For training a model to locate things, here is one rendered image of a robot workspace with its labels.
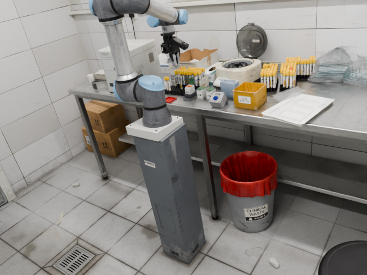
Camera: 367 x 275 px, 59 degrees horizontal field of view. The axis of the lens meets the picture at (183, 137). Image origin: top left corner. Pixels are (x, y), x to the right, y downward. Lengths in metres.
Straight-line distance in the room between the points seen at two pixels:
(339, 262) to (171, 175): 0.85
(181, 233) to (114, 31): 1.13
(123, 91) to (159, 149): 0.33
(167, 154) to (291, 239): 1.01
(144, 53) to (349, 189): 1.52
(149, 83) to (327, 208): 1.51
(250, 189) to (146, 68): 1.02
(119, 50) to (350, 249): 1.24
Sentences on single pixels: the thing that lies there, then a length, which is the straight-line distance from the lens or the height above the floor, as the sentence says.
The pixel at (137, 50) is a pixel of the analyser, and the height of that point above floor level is 1.15.
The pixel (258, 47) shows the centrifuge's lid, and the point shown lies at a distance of 2.24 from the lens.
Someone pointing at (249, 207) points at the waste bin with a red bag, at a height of 0.24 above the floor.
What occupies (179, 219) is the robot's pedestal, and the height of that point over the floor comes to 0.37.
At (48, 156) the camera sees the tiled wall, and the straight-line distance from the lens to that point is 3.42.
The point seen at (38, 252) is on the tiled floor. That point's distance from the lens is 2.60.
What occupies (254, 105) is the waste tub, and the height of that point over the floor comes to 0.90.
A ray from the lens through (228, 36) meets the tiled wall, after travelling 2.39.
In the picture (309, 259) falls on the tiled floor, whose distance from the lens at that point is 2.13.
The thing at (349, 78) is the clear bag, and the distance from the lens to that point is 2.00.
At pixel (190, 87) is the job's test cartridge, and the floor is 0.95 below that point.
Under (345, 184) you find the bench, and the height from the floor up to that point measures 0.27.
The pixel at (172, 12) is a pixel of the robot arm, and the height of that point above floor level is 1.39.
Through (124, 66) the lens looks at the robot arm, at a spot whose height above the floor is 1.21.
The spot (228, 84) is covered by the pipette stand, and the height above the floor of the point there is 0.97.
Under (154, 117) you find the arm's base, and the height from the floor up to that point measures 0.96.
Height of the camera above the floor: 1.62
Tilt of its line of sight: 29 degrees down
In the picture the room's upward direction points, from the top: 10 degrees counter-clockwise
